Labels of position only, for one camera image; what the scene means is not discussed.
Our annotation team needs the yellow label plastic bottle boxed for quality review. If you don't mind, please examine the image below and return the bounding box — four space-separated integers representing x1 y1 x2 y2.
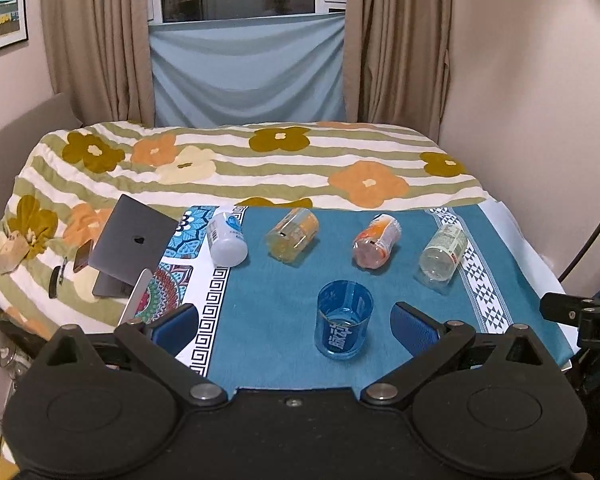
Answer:
265 207 320 262

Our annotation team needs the grey laptop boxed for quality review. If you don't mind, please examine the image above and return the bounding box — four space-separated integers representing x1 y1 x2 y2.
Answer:
87 193 181 326

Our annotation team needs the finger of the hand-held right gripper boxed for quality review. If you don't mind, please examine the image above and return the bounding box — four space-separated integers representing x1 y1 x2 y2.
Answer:
539 291 589 329

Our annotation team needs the grey sofa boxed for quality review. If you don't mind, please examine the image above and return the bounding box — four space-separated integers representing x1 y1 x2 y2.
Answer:
0 92 83 261

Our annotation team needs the colourful mandala cloth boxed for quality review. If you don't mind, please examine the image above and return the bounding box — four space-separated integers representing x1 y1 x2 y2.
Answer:
130 204 247 377

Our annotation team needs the blue transparent cup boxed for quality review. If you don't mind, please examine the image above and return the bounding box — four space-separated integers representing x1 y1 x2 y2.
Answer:
316 280 375 362

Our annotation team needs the white sheet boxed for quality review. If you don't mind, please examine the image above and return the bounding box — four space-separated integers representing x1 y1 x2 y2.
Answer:
482 200 567 311

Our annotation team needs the light blue hanging cloth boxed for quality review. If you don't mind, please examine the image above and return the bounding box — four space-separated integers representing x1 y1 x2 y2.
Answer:
148 12 347 127

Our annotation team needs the white plastic bottle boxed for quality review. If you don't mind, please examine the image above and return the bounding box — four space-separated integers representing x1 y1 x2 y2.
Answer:
206 211 249 267

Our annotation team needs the black cable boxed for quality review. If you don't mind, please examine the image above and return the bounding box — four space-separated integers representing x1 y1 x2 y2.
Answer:
557 199 600 282

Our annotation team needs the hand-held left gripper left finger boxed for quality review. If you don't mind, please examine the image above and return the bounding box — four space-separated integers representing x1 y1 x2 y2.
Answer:
39 303 229 411

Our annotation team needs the dark smartphone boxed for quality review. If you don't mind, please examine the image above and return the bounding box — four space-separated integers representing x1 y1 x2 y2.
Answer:
72 240 95 274

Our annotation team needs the beige curtain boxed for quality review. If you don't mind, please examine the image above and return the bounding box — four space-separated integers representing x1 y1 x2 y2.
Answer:
40 0 156 127
342 0 453 138

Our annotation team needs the teal cloth mat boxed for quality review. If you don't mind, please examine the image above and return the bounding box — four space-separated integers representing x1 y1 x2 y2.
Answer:
200 204 574 392

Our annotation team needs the orange label plastic bottle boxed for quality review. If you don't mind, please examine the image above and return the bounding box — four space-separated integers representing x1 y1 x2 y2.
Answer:
352 213 403 269

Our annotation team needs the floral striped blanket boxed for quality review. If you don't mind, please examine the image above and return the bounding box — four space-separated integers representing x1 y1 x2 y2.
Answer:
0 120 493 341

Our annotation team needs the clear green label bottle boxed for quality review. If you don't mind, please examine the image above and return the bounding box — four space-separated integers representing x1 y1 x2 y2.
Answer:
414 223 469 291

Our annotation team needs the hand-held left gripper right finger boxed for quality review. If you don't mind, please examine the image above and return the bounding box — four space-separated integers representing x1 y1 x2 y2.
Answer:
361 302 550 410

